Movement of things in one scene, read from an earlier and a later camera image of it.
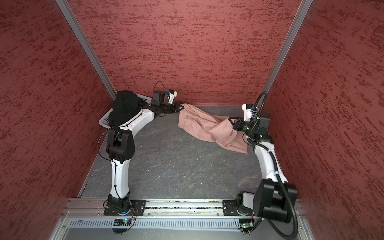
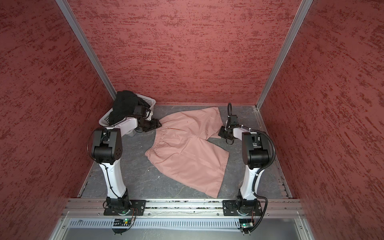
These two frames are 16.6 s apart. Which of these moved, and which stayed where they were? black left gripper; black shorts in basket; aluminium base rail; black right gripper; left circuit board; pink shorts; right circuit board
Moved: black right gripper; black left gripper; pink shorts
Stayed: right circuit board; black shorts in basket; aluminium base rail; left circuit board
